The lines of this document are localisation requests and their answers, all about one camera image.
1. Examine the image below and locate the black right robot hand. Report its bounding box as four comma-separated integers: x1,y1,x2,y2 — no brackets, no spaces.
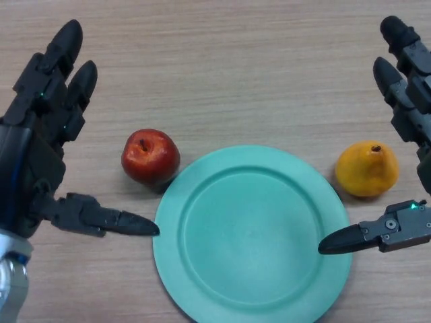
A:
318,15,431,255

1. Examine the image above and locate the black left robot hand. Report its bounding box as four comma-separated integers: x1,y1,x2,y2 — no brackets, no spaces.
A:
0,19,160,240

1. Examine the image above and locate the red apple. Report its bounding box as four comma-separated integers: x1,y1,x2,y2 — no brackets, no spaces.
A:
121,129,181,186

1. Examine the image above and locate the green round plate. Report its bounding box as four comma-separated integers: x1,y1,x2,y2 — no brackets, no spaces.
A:
152,145,354,323

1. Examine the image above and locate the yellow pear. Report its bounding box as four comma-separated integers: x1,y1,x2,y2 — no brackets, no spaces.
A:
335,141,401,198

